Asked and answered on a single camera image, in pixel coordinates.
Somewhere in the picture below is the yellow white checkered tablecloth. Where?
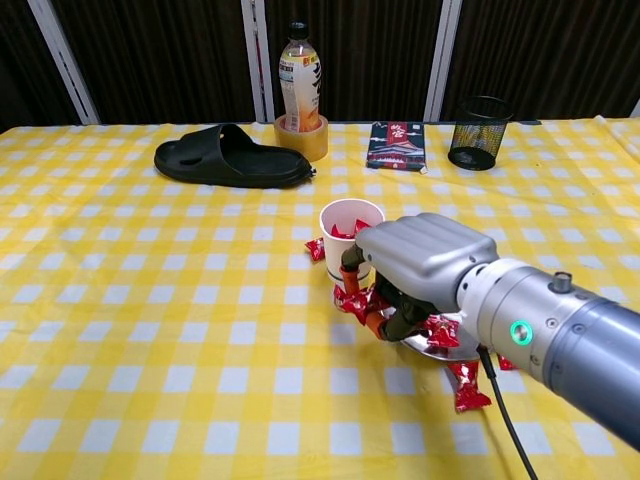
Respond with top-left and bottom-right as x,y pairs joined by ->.
0,114 -> 640,480

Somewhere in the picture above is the white paper cup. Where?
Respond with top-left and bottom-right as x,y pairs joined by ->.
319,198 -> 387,291

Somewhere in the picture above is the drink bottle with orange label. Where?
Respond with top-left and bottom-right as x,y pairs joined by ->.
277,20 -> 323,134

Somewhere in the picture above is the black rubber slipper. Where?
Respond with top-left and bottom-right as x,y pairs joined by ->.
153,123 -> 318,190

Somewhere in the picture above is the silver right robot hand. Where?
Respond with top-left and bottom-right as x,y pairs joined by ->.
338,212 -> 501,342

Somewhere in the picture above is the brown packing tape roll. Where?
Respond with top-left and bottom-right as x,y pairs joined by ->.
273,113 -> 330,162

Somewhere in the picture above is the dark corrugated partition panel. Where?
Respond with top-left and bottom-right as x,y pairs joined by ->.
49,0 -> 259,125
264,0 -> 446,123
442,0 -> 640,122
0,0 -> 84,132

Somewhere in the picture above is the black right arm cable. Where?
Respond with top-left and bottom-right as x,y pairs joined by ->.
476,345 -> 540,480

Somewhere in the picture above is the dark blue printed box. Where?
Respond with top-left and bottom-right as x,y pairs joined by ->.
365,120 -> 430,176

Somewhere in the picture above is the silver metal plate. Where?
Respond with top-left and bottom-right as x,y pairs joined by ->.
379,307 -> 494,365

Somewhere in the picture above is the black mesh pen holder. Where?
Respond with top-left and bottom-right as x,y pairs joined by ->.
447,95 -> 515,172

